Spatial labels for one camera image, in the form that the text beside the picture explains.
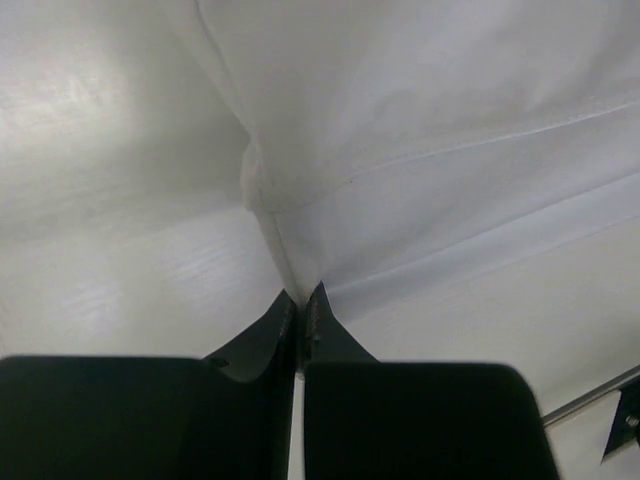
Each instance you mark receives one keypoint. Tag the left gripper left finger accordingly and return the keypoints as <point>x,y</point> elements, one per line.
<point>223,416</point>

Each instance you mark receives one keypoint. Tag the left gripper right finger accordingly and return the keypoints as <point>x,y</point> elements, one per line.
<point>368,419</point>

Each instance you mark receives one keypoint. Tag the white skirt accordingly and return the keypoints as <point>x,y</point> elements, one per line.
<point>392,139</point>

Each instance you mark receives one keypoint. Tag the aluminium table edge rail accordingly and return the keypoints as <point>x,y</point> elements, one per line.
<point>585,400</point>

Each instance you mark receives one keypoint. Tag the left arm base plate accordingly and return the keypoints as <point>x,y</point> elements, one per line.
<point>625,426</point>

